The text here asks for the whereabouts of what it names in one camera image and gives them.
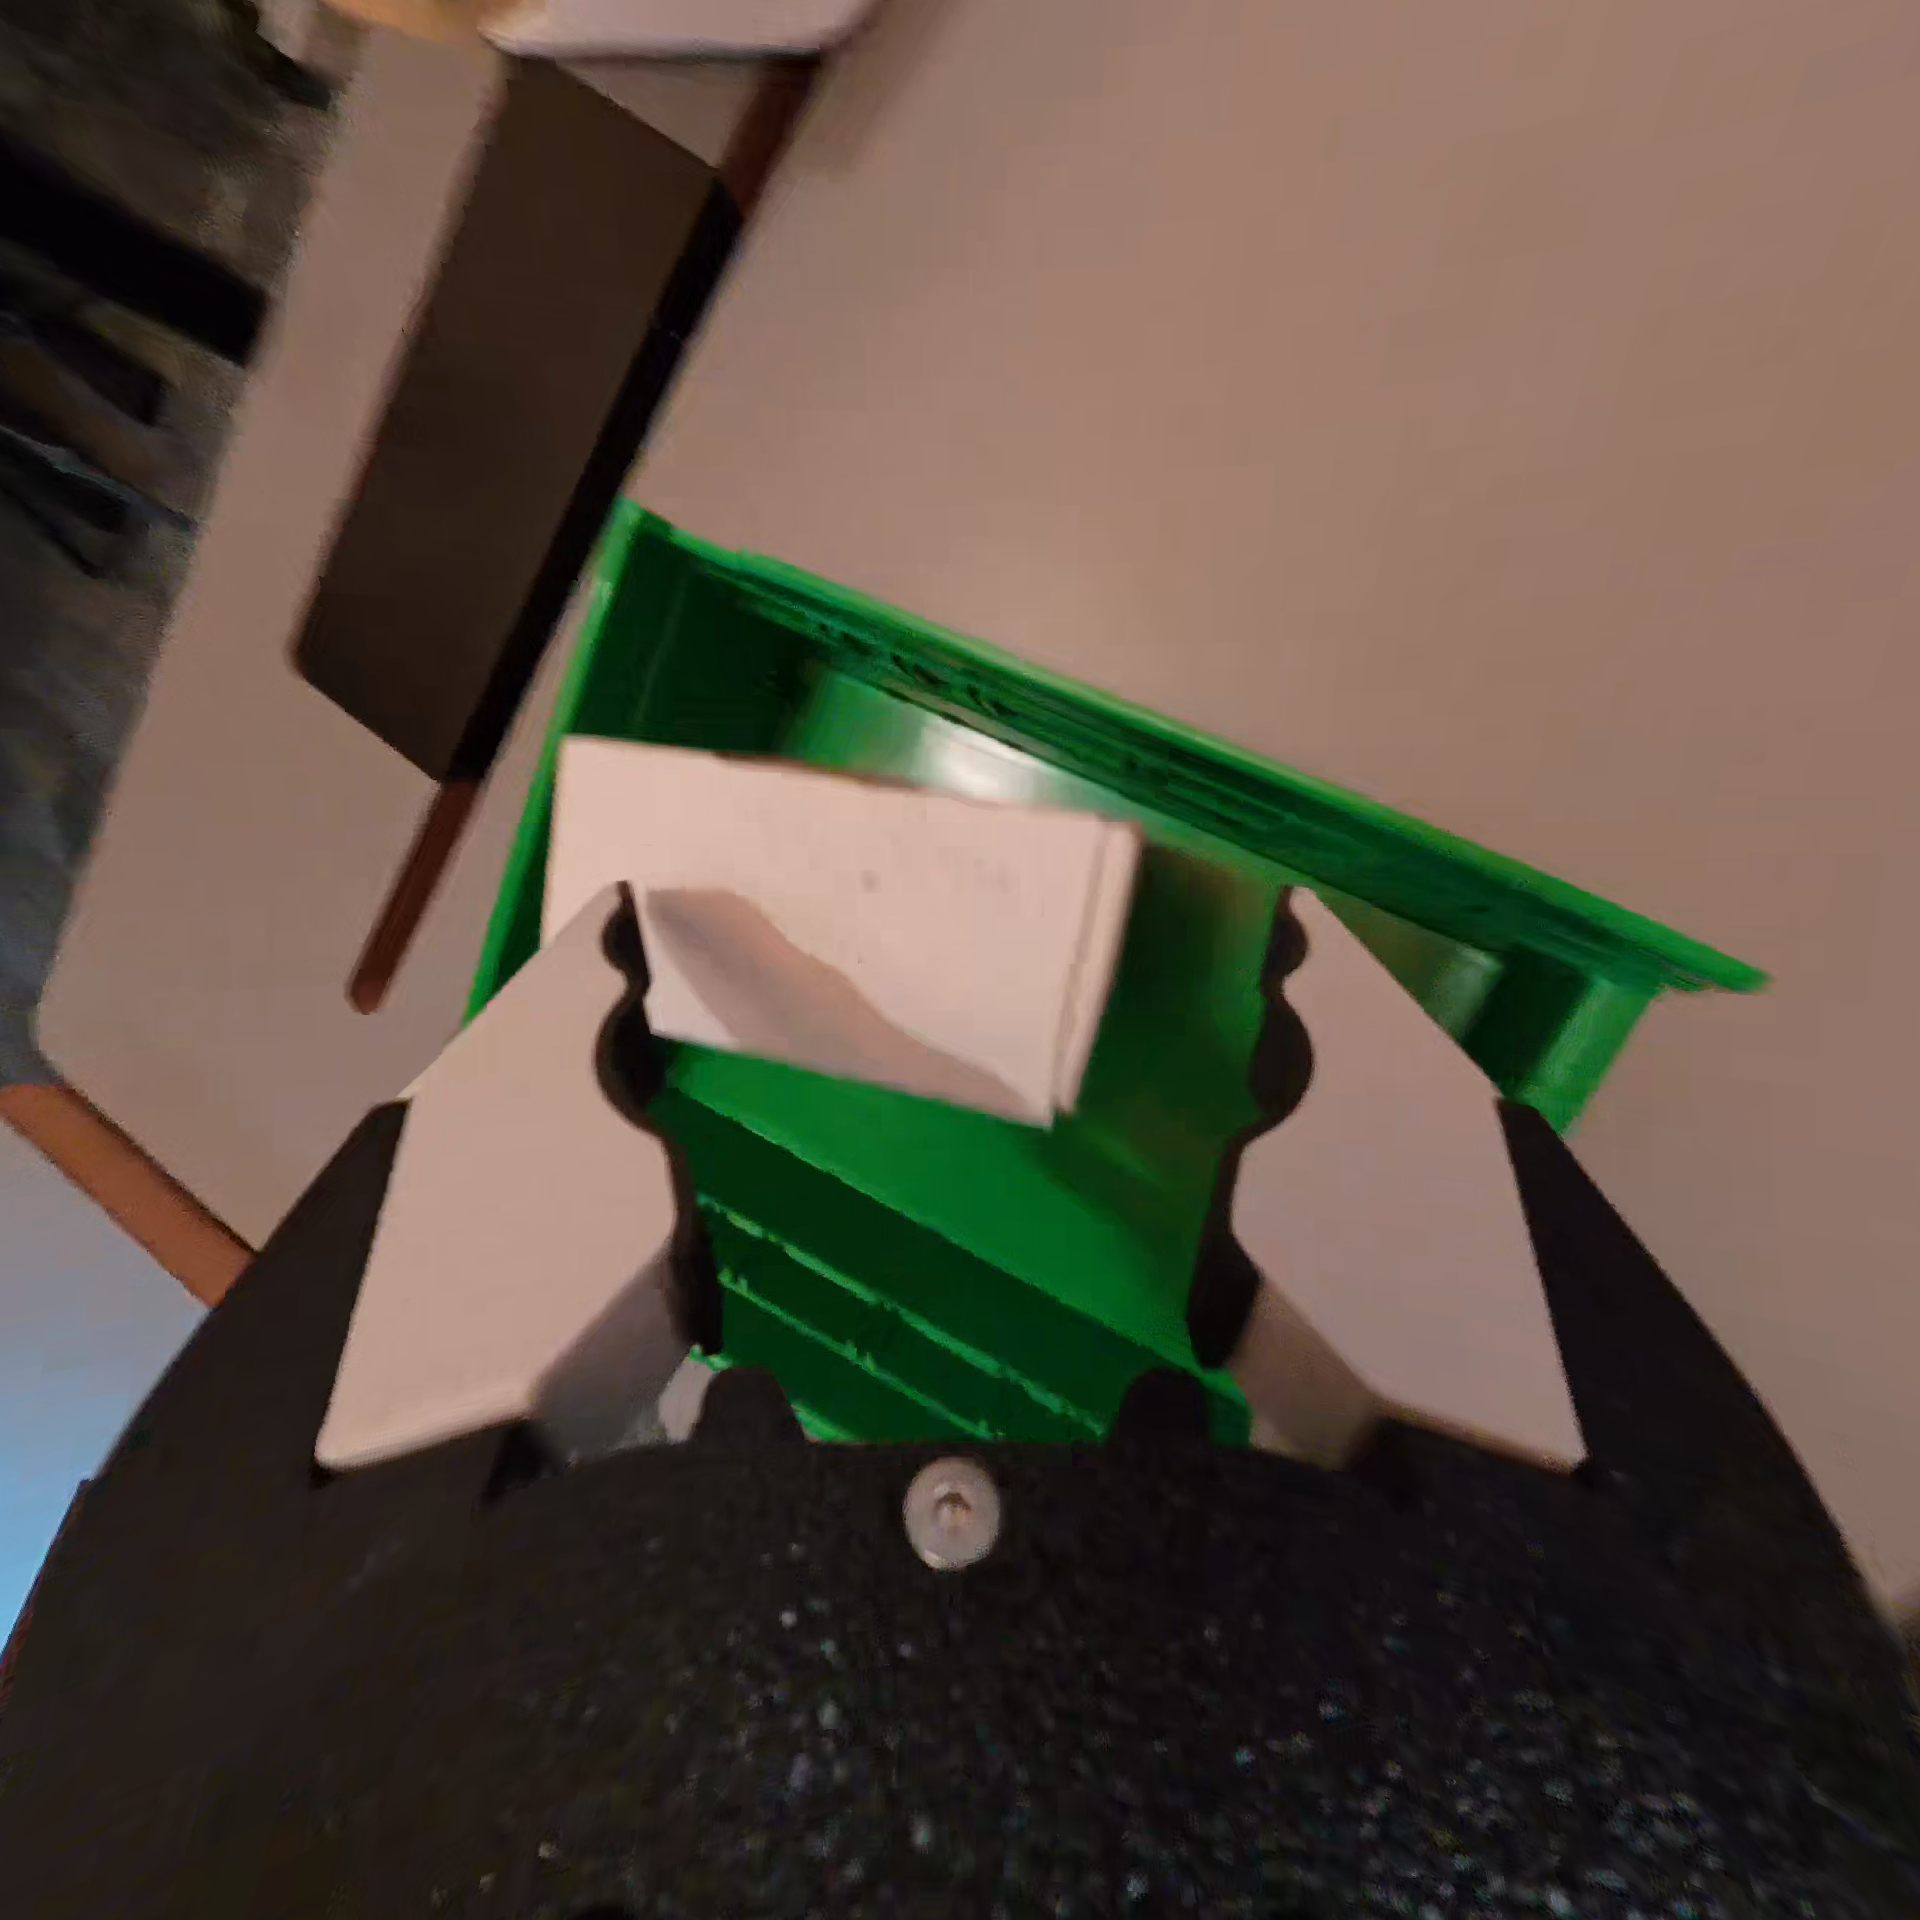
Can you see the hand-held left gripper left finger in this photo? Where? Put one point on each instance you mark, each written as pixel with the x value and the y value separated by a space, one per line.
pixel 511 1231

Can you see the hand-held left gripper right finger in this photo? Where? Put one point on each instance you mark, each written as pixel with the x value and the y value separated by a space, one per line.
pixel 1395 1231

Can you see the green plastic bin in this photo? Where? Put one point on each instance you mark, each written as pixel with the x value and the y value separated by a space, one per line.
pixel 974 1202

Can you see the white cardboard mailer box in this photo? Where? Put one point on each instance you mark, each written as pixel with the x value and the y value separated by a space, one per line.
pixel 901 901

